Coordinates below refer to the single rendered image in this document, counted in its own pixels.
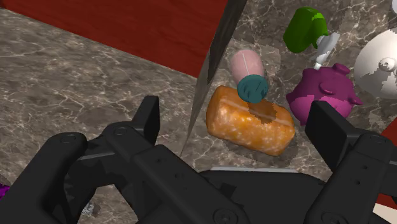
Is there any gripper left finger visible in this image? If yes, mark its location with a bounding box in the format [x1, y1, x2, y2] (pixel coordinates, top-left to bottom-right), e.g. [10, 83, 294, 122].
[0, 95, 251, 224]

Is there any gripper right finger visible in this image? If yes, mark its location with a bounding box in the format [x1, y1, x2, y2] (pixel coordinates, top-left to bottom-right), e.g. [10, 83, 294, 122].
[305, 100, 397, 224]

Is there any magenta piggy bank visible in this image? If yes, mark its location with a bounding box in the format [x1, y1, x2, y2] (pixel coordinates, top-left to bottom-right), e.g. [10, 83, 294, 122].
[285, 63, 364, 127]

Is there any orange bread loaf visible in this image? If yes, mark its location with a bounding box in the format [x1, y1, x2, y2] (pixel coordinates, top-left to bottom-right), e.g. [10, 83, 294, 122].
[205, 85, 296, 157]

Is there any white round dome object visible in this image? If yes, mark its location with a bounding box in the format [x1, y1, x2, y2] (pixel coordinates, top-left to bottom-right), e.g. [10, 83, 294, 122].
[353, 27, 397, 101]

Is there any pink bottle with teal cap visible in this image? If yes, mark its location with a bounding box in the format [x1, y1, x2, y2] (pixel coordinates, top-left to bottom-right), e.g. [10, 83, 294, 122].
[230, 49, 270, 104]

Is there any green and white spray bottle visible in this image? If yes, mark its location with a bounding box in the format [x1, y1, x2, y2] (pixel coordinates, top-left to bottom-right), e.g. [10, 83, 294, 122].
[282, 6, 341, 71]

